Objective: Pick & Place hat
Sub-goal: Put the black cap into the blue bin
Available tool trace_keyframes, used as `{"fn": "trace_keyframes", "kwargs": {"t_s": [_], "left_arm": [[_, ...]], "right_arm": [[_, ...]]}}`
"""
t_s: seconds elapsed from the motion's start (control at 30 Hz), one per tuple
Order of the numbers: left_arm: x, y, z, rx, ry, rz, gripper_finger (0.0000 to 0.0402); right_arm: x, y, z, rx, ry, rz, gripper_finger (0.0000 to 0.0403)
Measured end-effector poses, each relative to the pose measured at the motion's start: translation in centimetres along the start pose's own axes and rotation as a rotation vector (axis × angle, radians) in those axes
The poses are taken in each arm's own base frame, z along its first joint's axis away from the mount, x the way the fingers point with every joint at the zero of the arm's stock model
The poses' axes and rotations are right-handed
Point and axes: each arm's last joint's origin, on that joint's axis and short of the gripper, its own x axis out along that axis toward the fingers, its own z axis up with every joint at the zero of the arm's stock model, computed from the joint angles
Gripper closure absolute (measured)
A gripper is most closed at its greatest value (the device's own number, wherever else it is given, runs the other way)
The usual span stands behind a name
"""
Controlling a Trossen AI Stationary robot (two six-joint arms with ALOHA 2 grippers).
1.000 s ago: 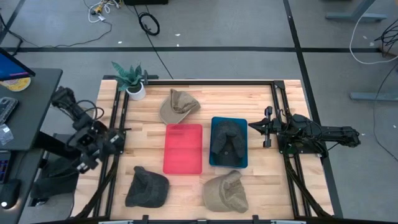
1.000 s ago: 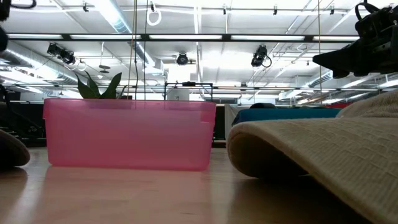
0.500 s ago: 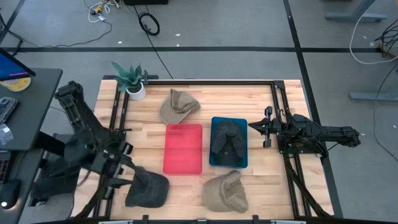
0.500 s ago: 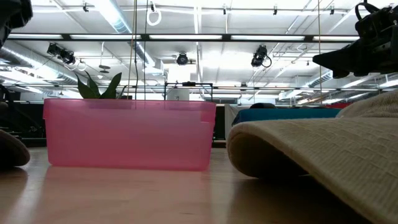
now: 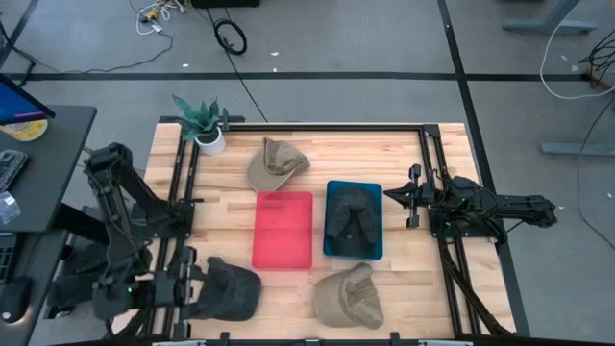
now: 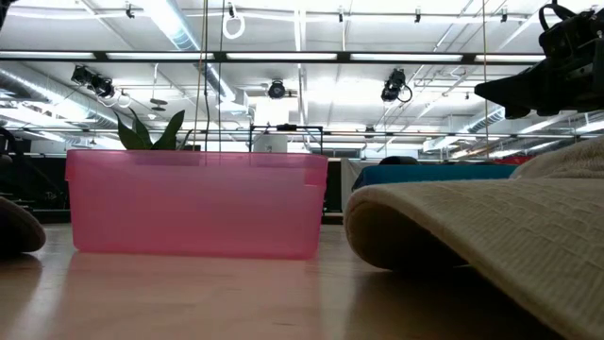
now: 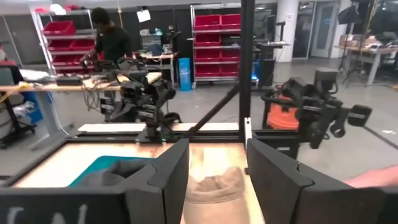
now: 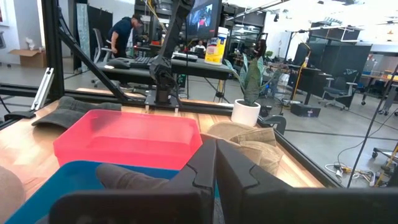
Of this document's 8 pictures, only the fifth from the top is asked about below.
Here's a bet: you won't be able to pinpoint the black cable bundle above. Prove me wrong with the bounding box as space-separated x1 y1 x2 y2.
439 237 513 336
112 307 188 340

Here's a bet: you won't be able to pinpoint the green plant in white pot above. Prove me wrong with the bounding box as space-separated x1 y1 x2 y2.
171 94 230 157

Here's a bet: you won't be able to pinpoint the black floor box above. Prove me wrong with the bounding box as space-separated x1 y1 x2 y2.
190 0 261 10

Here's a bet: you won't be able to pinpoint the grey towel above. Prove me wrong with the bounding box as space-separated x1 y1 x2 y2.
326 218 383 257

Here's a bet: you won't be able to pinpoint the coiled black floor cable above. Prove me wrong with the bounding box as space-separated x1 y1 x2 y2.
204 7 269 124

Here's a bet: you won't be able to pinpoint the silver metal bracket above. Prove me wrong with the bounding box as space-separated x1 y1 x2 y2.
152 338 207 346
417 338 475 346

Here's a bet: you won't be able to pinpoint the blue plastic tray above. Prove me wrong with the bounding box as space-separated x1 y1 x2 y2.
322 180 384 260

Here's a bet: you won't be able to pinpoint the grey table foot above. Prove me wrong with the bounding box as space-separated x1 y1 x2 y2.
502 0 600 36
540 129 615 158

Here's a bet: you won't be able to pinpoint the clear plastic package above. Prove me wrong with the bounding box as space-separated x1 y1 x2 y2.
0 190 23 226

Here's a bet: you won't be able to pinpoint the black aluminium table frame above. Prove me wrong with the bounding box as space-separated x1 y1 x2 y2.
110 114 532 346

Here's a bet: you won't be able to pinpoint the white and yellow cable bundle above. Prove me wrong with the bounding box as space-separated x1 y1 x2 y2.
127 0 188 37

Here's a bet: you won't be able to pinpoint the black computer mouse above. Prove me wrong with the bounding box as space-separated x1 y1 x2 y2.
0 276 34 324

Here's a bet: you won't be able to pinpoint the black chair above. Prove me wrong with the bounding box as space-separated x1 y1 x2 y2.
45 239 145 321

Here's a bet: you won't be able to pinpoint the tangled black cables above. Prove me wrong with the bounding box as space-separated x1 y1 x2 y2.
578 28 615 90

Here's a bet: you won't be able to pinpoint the beige cap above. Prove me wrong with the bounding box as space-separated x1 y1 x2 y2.
312 261 385 331
245 136 311 194

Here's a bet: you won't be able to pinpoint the black keyboard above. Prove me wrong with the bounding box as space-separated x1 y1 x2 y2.
0 233 19 284

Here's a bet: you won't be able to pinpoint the black desk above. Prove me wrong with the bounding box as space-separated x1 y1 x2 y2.
0 105 98 346

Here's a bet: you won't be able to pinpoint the monitor with blue screen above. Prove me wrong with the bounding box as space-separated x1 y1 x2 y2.
0 73 57 126

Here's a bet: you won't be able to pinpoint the grey keyboard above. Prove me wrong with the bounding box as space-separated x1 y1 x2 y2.
0 149 29 193

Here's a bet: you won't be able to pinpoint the white floor cable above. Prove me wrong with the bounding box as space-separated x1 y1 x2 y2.
539 18 615 101

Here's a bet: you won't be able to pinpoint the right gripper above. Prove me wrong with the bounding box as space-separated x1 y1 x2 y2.
383 163 437 228

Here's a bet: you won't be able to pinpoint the yellow wipes canister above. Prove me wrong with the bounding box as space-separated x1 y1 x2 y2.
0 118 49 143

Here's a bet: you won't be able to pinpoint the thin black floor cable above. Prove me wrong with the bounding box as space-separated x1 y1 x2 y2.
0 32 175 77

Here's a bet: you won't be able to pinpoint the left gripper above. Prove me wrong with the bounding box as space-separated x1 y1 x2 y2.
153 247 215 340

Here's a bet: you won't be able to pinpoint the dark grey cap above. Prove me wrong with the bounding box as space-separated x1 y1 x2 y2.
327 185 383 232
184 256 263 322

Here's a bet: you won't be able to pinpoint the red plastic tray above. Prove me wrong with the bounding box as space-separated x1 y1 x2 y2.
251 190 314 271

